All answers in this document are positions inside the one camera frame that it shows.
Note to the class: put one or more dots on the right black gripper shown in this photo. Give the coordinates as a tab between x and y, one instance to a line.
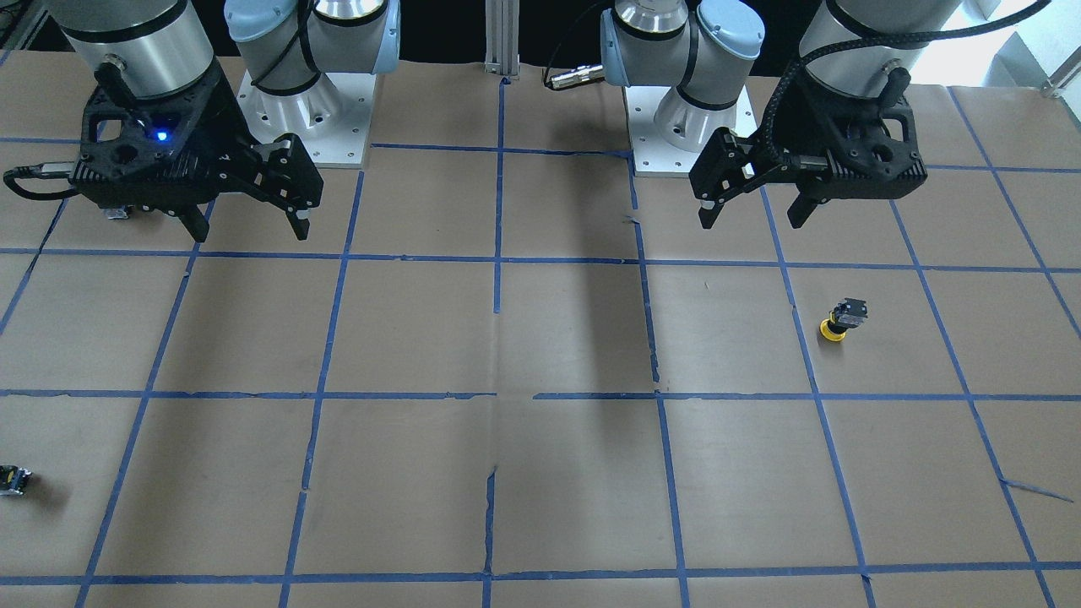
221	123

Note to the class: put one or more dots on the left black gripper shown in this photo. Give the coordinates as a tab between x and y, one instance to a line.
809	128

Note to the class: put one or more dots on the yellow push button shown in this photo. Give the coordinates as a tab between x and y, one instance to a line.
848	313

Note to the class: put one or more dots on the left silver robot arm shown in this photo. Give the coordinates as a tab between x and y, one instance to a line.
706	54

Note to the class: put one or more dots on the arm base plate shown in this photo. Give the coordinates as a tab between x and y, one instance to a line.
668	134
333	118

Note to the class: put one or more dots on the aluminium frame post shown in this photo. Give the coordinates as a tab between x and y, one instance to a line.
501	24

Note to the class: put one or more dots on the small black switch block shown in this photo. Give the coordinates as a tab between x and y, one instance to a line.
14	480

